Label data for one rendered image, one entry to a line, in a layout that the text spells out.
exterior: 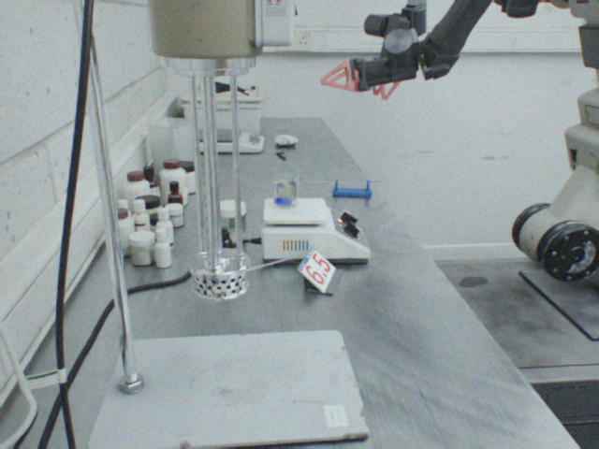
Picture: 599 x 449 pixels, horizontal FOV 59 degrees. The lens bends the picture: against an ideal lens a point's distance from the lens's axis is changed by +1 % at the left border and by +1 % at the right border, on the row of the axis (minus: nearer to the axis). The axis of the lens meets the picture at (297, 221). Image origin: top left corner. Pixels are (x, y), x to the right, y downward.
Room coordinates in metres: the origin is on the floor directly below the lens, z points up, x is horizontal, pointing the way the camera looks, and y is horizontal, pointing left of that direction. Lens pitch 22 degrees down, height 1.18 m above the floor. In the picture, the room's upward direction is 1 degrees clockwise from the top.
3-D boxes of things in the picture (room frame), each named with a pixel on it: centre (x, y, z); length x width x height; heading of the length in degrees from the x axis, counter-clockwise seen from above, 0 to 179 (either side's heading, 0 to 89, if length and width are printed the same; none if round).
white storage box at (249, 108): (2.12, 0.30, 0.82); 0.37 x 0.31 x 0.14; 4
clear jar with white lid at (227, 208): (0.96, 0.13, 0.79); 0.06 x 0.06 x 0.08
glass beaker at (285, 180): (0.94, 0.02, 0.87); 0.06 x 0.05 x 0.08; 171
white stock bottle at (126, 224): (0.91, 0.33, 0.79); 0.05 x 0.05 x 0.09
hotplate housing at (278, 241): (0.92, -0.02, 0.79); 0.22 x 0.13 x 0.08; 92
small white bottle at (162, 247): (0.85, 0.24, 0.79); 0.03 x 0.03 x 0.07
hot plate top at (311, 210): (0.92, 0.00, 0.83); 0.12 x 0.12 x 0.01; 2
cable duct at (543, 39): (2.38, -0.37, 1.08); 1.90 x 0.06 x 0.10; 96
